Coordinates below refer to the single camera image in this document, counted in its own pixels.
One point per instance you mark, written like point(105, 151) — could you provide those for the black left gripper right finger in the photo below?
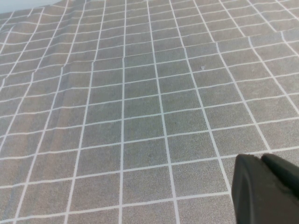
point(282, 172)

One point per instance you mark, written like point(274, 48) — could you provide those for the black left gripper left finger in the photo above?
point(254, 196)

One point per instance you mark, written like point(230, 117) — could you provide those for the grey white-grid tablecloth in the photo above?
point(130, 100)

